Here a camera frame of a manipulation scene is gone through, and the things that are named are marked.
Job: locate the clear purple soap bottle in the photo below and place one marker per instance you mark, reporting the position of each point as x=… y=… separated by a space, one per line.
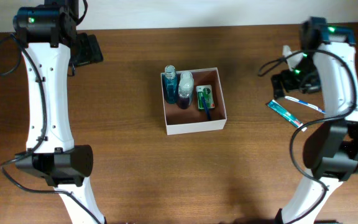
x=185 y=90

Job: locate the blue mouthwash bottle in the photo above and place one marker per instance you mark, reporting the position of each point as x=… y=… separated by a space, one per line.
x=170 y=82

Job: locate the blue and white toothbrush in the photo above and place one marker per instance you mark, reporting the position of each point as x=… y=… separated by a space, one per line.
x=296 y=100

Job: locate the white cardboard box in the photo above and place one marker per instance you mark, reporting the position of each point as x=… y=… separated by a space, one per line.
x=193 y=120

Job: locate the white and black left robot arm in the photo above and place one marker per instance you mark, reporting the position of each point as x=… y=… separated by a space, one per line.
x=47 y=37

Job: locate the blue disposable razor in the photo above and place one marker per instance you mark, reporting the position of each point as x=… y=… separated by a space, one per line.
x=203 y=101

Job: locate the green toothpaste tube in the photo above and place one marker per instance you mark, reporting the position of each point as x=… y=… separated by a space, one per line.
x=279 y=109

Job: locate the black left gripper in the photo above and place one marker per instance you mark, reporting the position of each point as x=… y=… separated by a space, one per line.
x=91 y=51

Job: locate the green soap bar box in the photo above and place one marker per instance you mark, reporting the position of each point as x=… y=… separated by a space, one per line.
x=206 y=92

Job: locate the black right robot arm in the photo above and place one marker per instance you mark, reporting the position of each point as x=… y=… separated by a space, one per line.
x=330 y=154

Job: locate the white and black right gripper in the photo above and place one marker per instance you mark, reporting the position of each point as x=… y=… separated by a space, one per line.
x=288 y=84

